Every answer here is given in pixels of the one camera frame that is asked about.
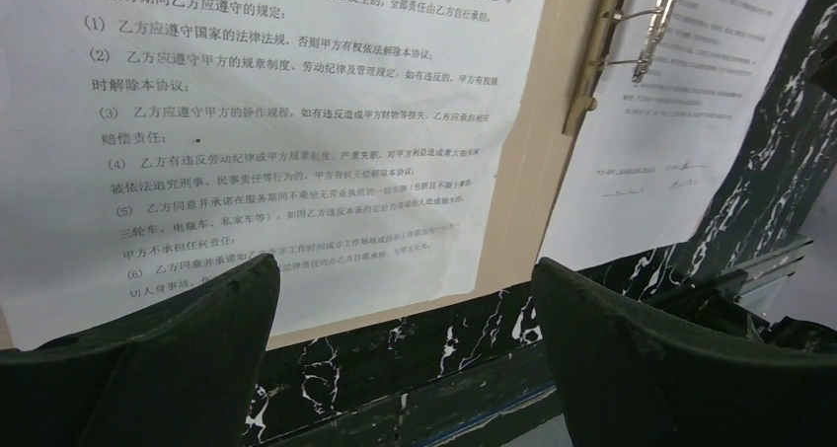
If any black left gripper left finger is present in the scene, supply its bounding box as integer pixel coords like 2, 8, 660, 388
1, 254, 280, 446

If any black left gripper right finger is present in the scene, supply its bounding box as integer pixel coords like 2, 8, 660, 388
531, 258, 836, 446

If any beige paper folder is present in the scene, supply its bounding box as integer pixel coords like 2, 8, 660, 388
0, 0, 629, 352

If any silver folder clip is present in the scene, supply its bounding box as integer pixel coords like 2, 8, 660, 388
563, 0, 677, 137

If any printed white paper sheet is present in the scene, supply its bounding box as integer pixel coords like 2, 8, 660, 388
0, 0, 552, 352

